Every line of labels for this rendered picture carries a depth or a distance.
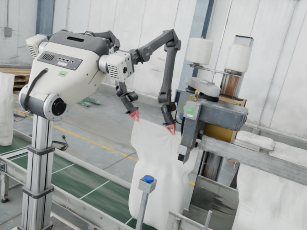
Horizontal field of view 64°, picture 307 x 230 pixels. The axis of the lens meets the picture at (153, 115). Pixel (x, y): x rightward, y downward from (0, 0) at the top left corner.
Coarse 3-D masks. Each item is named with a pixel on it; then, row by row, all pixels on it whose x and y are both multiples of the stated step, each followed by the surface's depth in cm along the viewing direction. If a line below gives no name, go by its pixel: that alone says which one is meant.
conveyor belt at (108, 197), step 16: (16, 160) 222; (64, 160) 239; (64, 176) 212; (80, 176) 217; (96, 176) 222; (80, 192) 195; (96, 192) 198; (112, 192) 203; (128, 192) 207; (96, 208) 180; (112, 208) 183; (128, 208) 186; (128, 224) 170; (144, 224) 173
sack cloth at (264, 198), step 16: (240, 176) 146; (256, 176) 142; (272, 176) 138; (240, 192) 144; (256, 192) 141; (272, 192) 137; (288, 192) 135; (304, 192) 131; (240, 208) 143; (256, 208) 138; (272, 208) 135; (288, 208) 133; (304, 208) 131; (240, 224) 143; (256, 224) 137; (272, 224) 133; (288, 224) 130; (304, 224) 129
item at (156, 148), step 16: (144, 128) 172; (160, 128) 166; (144, 144) 173; (160, 144) 168; (176, 144) 162; (144, 160) 168; (160, 160) 167; (176, 160) 164; (192, 160) 159; (160, 176) 161; (176, 176) 158; (160, 192) 162; (176, 192) 158; (160, 208) 163; (176, 208) 161; (160, 224) 166
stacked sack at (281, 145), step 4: (276, 144) 435; (280, 144) 439; (284, 144) 443; (280, 148) 420; (284, 148) 419; (288, 148) 420; (292, 148) 423; (296, 148) 426; (300, 148) 436; (296, 152) 410; (300, 152) 409; (304, 152) 412
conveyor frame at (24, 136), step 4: (16, 132) 274; (20, 132) 272; (20, 136) 272; (24, 136) 269; (28, 136) 266; (28, 140) 267; (16, 152) 237; (20, 152) 238; (24, 152) 240; (4, 156) 226; (8, 156) 228; (12, 156) 229
